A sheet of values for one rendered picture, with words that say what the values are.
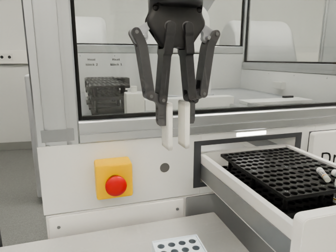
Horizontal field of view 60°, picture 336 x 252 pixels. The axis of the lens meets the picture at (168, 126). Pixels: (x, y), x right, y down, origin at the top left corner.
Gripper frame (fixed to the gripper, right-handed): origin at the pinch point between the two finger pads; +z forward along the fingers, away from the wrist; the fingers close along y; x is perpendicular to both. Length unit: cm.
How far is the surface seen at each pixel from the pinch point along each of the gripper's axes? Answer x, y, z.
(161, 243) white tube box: -3.2, 1.4, 21.8
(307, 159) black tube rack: -5.9, -32.5, 11.4
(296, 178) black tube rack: 1.2, -23.0, 11.4
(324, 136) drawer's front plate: -14.2, -45.7, 9.6
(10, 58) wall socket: -345, 71, -13
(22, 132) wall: -351, 68, 77
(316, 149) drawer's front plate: -14.3, -43.6, 12.7
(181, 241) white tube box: -2.9, -2.2, 21.9
